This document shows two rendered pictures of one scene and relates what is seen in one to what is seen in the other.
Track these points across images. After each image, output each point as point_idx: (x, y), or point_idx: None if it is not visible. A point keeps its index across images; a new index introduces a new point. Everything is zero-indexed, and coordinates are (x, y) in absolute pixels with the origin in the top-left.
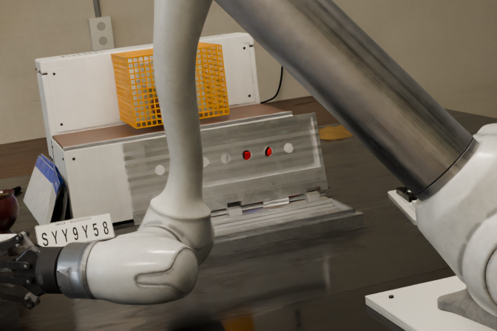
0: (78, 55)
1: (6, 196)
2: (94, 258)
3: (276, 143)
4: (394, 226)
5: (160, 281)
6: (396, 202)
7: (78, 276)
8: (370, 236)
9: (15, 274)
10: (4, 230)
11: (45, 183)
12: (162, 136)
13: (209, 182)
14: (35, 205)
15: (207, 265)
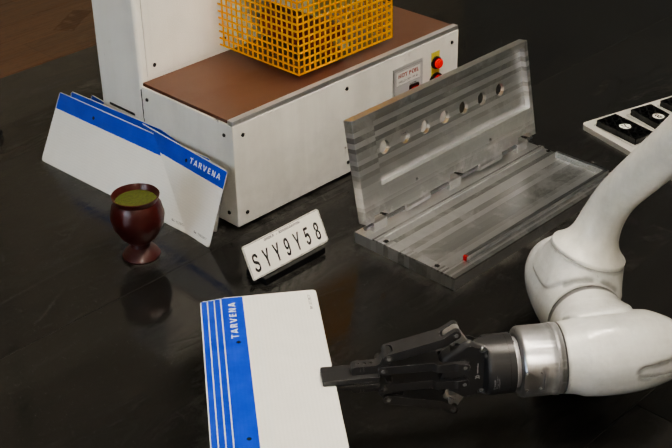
0: None
1: (156, 200)
2: (577, 353)
3: (489, 86)
4: (659, 189)
5: (664, 370)
6: (614, 144)
7: (558, 377)
8: (653, 209)
9: (435, 375)
10: (146, 244)
11: (129, 149)
12: (334, 83)
13: (430, 151)
14: (111, 180)
15: (518, 283)
